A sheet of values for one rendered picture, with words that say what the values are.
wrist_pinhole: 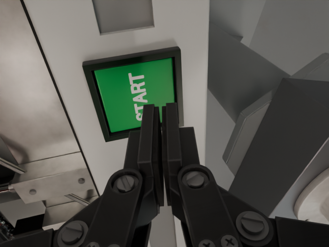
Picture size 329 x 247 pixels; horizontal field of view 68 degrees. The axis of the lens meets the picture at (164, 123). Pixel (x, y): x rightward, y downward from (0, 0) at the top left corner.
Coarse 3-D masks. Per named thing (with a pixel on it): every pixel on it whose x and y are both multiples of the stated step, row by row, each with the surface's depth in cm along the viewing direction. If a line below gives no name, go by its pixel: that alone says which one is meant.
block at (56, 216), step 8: (88, 200) 32; (48, 208) 31; (56, 208) 31; (64, 208) 31; (72, 208) 31; (80, 208) 31; (48, 216) 30; (56, 216) 30; (64, 216) 30; (72, 216) 30; (48, 224) 29; (56, 224) 29
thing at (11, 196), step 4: (8, 176) 34; (12, 176) 34; (0, 180) 34; (4, 180) 34; (8, 180) 34; (8, 192) 32; (0, 196) 32; (4, 196) 32; (8, 196) 33; (12, 196) 33; (16, 196) 33; (0, 200) 33; (4, 200) 33; (8, 200) 33; (12, 200) 33
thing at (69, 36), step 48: (48, 0) 12; (96, 0) 12; (144, 0) 13; (192, 0) 13; (48, 48) 13; (96, 48) 13; (144, 48) 14; (192, 48) 15; (192, 96) 17; (96, 144) 17
